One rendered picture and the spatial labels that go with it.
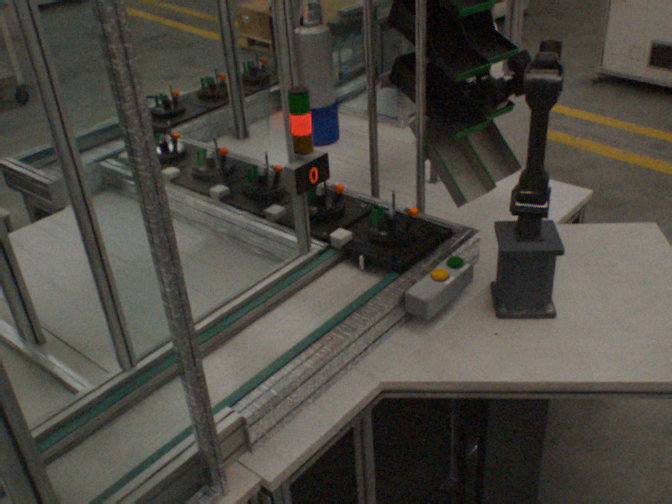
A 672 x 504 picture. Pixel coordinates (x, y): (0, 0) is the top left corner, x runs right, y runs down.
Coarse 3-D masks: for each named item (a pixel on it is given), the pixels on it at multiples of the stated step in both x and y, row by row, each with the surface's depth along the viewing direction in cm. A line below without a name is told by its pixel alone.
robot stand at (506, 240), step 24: (504, 240) 170; (552, 240) 169; (504, 264) 171; (528, 264) 169; (552, 264) 170; (504, 288) 175; (528, 288) 172; (552, 288) 175; (504, 312) 176; (528, 312) 176; (552, 312) 175
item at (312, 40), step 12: (312, 0) 256; (300, 12) 253; (312, 12) 256; (300, 24) 259; (312, 24) 256; (324, 24) 264; (300, 36) 256; (312, 36) 255; (324, 36) 257; (300, 48) 259; (312, 48) 257; (324, 48) 259; (300, 60) 261; (312, 60) 259; (324, 60) 261; (300, 72) 264; (312, 72) 262; (324, 72) 263; (300, 84) 267; (312, 84) 264; (324, 84) 265; (312, 96) 267; (324, 96) 267; (312, 108) 269
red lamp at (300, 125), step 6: (306, 114) 167; (294, 120) 167; (300, 120) 166; (306, 120) 167; (294, 126) 168; (300, 126) 167; (306, 126) 168; (294, 132) 169; (300, 132) 168; (306, 132) 168
